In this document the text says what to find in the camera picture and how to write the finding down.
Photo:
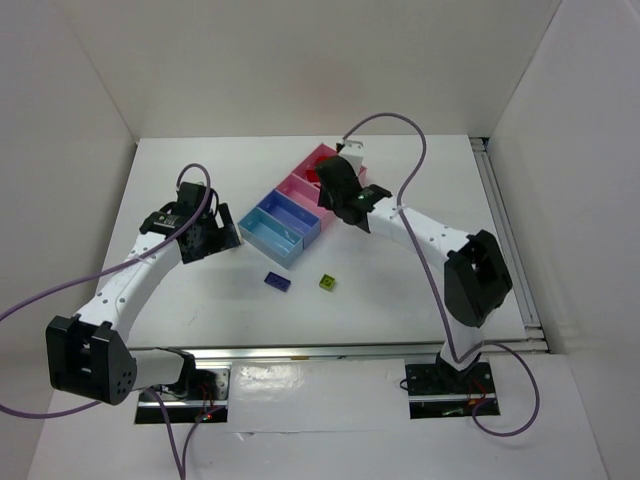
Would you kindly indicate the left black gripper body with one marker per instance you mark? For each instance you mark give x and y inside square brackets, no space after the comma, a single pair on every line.
[220,232]

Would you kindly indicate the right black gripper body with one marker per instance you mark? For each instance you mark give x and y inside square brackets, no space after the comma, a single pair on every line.
[329,164]

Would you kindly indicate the red lego brick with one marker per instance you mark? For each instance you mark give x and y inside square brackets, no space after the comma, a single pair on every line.
[311,175]

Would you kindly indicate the green lego brick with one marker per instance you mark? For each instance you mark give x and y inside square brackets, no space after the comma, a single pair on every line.
[327,282]

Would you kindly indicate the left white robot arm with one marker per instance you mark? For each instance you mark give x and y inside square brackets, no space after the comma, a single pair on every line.
[87,352]

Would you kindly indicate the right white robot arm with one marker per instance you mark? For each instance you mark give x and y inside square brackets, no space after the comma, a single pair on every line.
[476,278]

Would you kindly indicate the light blue container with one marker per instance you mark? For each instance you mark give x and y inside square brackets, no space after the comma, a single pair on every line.
[270,236]

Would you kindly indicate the small pink container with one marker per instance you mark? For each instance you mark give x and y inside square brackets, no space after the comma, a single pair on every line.
[302,192]

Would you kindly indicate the large pink container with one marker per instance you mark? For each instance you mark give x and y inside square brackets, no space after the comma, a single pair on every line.
[320,154]

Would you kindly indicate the purple blue container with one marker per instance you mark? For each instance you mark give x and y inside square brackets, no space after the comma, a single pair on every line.
[292,215]

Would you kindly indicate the purple lego plate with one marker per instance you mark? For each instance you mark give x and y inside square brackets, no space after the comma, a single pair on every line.
[277,281]

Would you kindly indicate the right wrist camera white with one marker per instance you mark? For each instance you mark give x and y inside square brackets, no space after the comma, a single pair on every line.
[353,152]

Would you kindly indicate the aluminium front rail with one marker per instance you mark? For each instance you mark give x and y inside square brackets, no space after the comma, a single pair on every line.
[301,353]

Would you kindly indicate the aluminium rail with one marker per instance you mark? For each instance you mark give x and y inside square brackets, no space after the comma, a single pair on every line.
[301,353]
[534,332]

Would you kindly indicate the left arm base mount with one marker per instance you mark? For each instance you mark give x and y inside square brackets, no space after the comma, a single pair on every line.
[205,400]

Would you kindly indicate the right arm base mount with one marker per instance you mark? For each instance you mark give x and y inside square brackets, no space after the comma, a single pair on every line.
[434,393]

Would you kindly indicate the aluminium right rail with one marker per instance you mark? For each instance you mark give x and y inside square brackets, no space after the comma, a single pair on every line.
[534,332]

